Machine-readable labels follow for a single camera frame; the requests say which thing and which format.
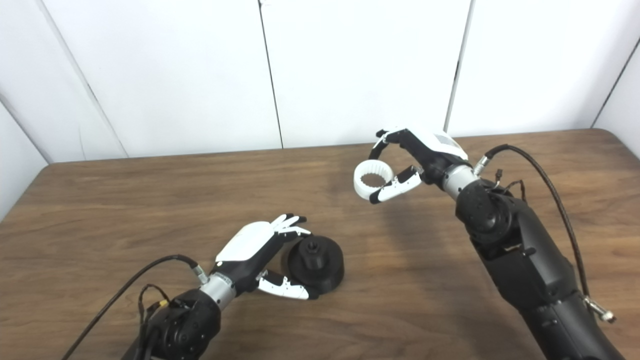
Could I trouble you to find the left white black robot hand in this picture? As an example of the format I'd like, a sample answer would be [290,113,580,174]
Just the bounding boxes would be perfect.
[215,214,321,301]

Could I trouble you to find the right arm thin wire bundle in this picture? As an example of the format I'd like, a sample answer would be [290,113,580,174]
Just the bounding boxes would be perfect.
[492,169,527,202]

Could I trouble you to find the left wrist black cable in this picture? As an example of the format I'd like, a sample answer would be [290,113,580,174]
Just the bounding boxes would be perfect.
[61,255,209,360]

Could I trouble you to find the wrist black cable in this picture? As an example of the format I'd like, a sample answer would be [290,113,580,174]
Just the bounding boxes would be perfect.
[61,255,209,360]
[473,144,617,322]

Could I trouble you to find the white toothed plastic ring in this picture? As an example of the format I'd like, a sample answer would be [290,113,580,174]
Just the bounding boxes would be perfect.
[353,159,396,201]

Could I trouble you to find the round black plastic part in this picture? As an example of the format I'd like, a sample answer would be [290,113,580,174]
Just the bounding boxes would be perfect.
[281,236,345,295]

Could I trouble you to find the left arm thin wire bundle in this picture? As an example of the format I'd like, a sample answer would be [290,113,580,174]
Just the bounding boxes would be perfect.
[137,284,172,328]

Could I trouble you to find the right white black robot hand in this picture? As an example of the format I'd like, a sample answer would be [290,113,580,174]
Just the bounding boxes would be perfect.
[369,127,471,205]

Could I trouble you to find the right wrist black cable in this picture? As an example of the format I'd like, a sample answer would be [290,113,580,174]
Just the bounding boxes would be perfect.
[473,144,617,322]

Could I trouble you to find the arm thin wire bundle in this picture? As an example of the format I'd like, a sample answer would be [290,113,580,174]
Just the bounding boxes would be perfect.
[492,169,527,202]
[137,284,172,328]

